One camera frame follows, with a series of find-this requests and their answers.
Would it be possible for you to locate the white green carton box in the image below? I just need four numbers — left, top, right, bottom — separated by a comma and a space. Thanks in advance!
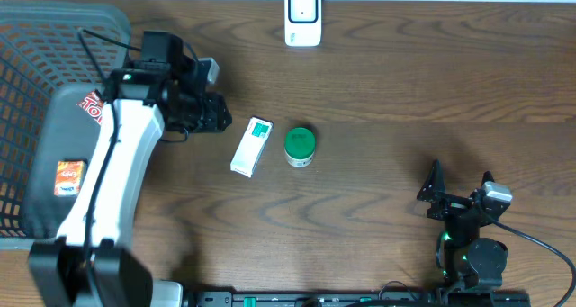
230, 117, 274, 178

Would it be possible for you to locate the red snack bag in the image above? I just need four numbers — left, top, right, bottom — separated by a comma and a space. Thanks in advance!
77, 89, 104, 124

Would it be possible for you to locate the green lid jar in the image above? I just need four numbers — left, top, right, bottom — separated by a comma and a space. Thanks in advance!
284, 127, 316, 168

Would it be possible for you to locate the small orange box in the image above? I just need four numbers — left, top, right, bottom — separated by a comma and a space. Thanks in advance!
54, 160, 86, 197

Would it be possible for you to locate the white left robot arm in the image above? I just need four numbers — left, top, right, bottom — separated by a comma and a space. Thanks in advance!
28, 31, 232, 306

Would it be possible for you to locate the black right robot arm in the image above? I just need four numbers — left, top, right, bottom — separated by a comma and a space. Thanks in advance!
417, 159, 513, 291

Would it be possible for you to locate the grey plastic shopping basket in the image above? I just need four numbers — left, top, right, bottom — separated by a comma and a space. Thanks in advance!
1, 0, 131, 250

